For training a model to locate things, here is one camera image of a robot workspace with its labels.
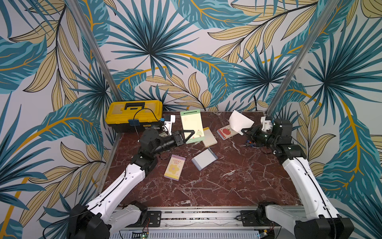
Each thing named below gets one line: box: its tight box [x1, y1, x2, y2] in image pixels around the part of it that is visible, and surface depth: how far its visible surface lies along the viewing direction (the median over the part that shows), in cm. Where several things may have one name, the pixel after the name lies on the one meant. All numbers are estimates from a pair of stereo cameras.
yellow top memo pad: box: [202, 126, 218, 148], surface depth 108 cm
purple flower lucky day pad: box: [164, 154, 187, 182], surface depth 92 cm
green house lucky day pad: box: [180, 109, 205, 144], surface depth 67 cm
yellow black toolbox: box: [105, 100, 163, 133], surface depth 99 cm
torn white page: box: [228, 109, 255, 136], surface depth 77 cm
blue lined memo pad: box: [191, 147, 219, 172], surface depth 95 cm
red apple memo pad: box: [216, 125, 239, 141], surface depth 107 cm
